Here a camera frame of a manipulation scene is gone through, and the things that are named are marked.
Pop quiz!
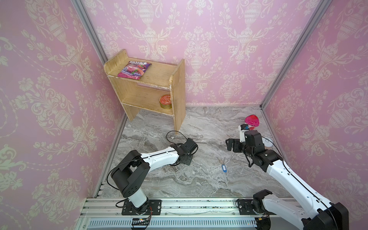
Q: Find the key with blue tag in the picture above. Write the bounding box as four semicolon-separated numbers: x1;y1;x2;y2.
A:
219;159;227;173

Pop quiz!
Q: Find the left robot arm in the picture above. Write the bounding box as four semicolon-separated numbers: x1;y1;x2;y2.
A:
107;138;198;210

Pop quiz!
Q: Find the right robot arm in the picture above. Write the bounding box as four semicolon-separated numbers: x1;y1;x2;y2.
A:
225;130;349;230

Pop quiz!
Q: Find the pink lid cup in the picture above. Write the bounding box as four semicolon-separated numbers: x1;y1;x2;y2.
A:
244;115;260;130

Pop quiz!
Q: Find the white round container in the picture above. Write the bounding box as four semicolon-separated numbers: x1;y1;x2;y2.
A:
262;137;274;148

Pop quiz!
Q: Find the red lid tin can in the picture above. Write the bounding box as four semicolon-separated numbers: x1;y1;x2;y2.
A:
159;94;172;110

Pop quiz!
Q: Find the wooden shelf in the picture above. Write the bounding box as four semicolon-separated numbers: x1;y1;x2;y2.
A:
103;49;186;131

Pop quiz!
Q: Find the purple snack packet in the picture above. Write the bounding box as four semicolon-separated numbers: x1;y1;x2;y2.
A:
117;61;151;80

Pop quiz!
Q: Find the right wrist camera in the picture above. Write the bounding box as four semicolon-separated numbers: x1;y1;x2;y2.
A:
238;124;249;143

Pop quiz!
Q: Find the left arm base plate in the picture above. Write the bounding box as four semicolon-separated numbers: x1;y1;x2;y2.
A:
121;199;162;216

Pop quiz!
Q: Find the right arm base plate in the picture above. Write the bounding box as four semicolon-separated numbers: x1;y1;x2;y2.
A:
235;198;256;215

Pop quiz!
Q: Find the perforated cable tray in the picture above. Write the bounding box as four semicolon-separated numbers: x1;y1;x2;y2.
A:
84;217;257;230

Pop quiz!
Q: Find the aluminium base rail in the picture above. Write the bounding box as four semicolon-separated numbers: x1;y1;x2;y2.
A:
81;197;256;217

